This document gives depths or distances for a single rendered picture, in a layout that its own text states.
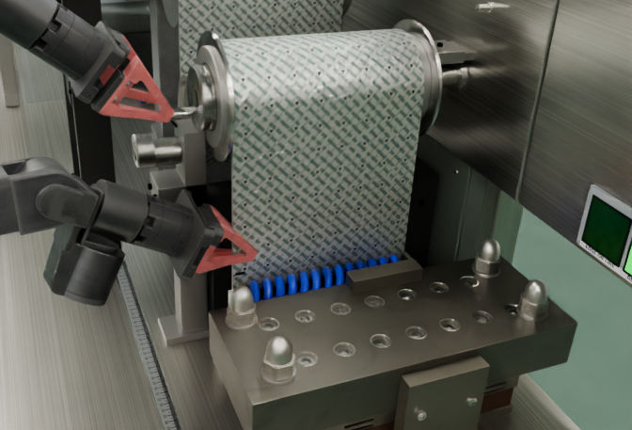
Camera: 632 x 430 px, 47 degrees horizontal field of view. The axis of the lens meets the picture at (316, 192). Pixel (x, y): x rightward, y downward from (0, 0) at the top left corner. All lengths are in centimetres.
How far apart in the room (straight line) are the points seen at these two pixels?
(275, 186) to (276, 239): 7
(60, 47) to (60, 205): 15
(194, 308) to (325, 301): 21
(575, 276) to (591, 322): 29
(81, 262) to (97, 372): 23
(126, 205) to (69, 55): 16
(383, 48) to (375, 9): 31
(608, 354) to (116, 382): 196
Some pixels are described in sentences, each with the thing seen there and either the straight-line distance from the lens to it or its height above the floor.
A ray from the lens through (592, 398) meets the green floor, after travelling 247.
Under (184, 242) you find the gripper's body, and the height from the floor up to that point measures 112.
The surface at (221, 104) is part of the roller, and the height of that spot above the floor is 126.
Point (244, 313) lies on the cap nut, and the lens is 82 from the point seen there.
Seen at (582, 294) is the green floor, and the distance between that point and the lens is 293.
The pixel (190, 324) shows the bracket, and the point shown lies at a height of 92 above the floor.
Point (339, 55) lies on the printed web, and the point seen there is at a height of 130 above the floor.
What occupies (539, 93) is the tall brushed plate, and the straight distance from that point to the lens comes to 86.
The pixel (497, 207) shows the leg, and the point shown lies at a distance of 123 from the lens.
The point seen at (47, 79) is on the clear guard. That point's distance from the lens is 184.
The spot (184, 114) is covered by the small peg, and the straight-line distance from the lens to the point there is 85.
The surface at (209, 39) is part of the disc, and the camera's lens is 84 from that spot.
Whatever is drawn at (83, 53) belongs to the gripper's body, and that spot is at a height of 132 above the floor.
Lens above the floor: 155
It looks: 28 degrees down
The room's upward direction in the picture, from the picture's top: 3 degrees clockwise
